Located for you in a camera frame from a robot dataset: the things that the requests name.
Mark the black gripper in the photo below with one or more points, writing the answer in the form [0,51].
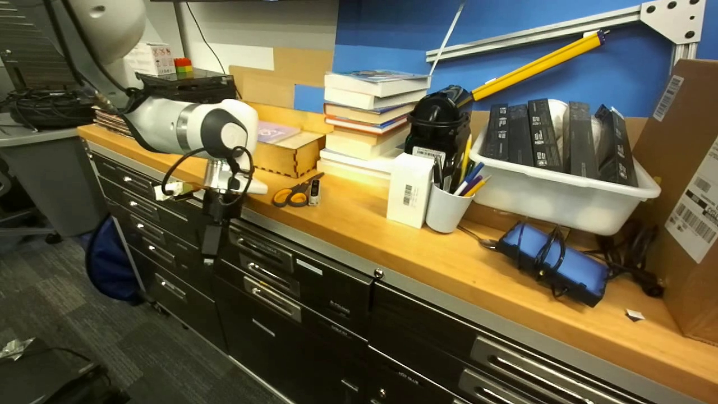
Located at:
[216,206]

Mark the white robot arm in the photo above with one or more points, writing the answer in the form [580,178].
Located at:
[193,124]

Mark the blue floor bag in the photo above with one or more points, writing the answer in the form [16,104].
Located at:
[114,260]

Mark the wooden tray with AUTOLAB label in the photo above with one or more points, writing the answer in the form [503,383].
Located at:
[289,152]

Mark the black tool cabinet workbench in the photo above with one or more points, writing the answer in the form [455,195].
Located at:
[338,299]

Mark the black tray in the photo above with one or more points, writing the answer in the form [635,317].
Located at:
[188,85]

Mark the emergency stop button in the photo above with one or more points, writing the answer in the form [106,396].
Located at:
[182,67]

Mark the stack of books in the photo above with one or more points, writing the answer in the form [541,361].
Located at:
[360,144]

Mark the grey desk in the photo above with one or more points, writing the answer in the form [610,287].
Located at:
[46,171]

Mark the red edged book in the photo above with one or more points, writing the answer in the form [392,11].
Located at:
[367,124]

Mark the white small box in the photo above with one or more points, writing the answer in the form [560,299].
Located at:
[408,192]

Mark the white thick book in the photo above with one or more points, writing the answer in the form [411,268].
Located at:
[371,100]

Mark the crumpled paper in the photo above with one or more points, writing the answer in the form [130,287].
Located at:
[15,348]

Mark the glossy cover book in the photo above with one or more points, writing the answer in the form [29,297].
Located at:
[374,82]

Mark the white pen cup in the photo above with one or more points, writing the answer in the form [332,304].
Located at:
[448,211]

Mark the blue pen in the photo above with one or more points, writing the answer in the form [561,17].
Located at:
[472,178]

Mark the black flat box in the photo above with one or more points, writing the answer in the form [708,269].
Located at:
[502,134]
[580,141]
[541,134]
[617,148]

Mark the blue cloth bundle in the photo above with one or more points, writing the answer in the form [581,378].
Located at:
[553,260]

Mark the white plastic bin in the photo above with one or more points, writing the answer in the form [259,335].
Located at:
[553,198]

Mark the yellow light curtain bar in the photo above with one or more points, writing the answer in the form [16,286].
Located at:
[534,67]

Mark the small white scrap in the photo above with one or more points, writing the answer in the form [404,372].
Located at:
[635,314]

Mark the brown cardboard box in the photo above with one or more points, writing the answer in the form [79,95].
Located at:
[688,194]

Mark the aluminium extrusion rail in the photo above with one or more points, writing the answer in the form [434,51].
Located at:
[540,34]

